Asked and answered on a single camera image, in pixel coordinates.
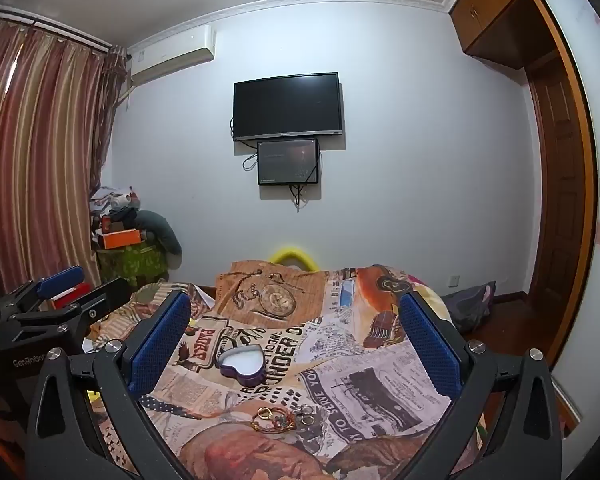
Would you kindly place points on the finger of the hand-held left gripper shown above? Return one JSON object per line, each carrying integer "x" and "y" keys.
{"x": 60, "y": 280}
{"x": 105, "y": 297}

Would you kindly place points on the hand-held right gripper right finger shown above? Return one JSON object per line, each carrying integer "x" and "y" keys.
{"x": 430, "y": 345}

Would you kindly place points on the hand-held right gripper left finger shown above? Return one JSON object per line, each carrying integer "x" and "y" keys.
{"x": 160, "y": 342}

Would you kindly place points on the purple heart-shaped tin box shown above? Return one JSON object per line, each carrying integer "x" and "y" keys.
{"x": 242, "y": 360}

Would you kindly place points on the red box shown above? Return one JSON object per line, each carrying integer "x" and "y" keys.
{"x": 72, "y": 296}

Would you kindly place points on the green patterned cloth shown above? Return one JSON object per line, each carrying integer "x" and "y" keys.
{"x": 130, "y": 262}

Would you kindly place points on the dark bag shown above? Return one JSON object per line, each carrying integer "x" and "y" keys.
{"x": 467, "y": 305}

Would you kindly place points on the orange box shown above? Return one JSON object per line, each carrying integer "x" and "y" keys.
{"x": 122, "y": 239}

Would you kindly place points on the pile of bags and boxes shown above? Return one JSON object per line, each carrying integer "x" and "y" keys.
{"x": 112, "y": 207}

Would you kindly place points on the newspaper printed blanket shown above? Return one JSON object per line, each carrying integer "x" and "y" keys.
{"x": 330, "y": 340}

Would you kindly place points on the striped brown curtain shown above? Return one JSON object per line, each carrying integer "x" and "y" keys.
{"x": 40, "y": 135}

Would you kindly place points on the brown wooden door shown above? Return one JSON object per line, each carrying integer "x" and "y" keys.
{"x": 555, "y": 185}

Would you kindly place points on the white air conditioner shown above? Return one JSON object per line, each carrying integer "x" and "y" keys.
{"x": 172, "y": 57}

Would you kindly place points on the curtain rod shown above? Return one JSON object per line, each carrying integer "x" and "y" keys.
{"x": 55, "y": 30}

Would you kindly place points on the brown wooden upper cabinet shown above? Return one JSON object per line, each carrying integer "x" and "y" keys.
{"x": 490, "y": 10}

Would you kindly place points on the white wall socket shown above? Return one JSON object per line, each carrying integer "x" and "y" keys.
{"x": 454, "y": 279}

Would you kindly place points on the yellow curved frame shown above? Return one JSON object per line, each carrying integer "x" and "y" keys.
{"x": 292, "y": 251}

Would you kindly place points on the small black wall monitor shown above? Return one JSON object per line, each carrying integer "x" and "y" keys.
{"x": 287, "y": 162}

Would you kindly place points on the black wall television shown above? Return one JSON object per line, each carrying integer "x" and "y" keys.
{"x": 287, "y": 107}

